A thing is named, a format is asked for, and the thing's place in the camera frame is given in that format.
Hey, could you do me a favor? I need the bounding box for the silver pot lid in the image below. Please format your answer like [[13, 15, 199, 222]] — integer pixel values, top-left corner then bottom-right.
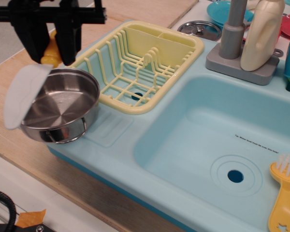
[[177, 20, 222, 41]]

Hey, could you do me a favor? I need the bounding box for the yellow dish drying rack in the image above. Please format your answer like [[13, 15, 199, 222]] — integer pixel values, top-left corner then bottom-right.
[[72, 21, 204, 115]]

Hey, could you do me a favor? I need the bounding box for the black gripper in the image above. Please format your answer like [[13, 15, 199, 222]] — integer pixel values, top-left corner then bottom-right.
[[0, 0, 107, 66]]

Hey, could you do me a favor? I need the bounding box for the cream detergent bottle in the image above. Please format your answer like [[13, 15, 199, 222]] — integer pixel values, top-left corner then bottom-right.
[[240, 0, 285, 71]]

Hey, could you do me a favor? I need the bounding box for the orange tape piece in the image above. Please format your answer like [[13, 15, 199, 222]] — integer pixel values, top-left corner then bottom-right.
[[15, 209, 46, 228]]

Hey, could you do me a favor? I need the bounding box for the yellow dish brush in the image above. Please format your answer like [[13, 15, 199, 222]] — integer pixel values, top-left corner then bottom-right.
[[268, 154, 290, 232]]

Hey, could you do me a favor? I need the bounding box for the light blue toy sink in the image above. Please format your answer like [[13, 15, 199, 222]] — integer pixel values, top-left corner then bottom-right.
[[47, 39, 290, 232]]

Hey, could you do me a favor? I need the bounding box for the yellow handled toy knife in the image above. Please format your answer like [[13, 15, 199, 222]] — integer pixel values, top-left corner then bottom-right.
[[3, 30, 62, 130]]

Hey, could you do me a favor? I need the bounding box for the grey toy faucet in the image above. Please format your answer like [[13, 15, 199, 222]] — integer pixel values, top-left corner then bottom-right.
[[205, 0, 279, 86]]

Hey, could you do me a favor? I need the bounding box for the stainless steel pot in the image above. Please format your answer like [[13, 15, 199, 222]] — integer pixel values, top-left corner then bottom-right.
[[20, 68, 100, 144]]

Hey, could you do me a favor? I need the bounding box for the grey ring washer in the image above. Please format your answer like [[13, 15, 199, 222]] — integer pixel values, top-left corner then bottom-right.
[[273, 48, 284, 58]]

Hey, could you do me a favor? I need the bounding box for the wooden board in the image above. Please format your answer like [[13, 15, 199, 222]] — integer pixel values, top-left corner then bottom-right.
[[0, 0, 199, 232]]

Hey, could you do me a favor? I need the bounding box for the teal plastic plate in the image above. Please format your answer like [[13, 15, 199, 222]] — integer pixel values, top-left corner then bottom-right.
[[207, 0, 254, 27]]

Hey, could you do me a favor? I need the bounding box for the black braided cable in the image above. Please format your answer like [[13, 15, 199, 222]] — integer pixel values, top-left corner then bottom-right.
[[0, 189, 17, 232]]

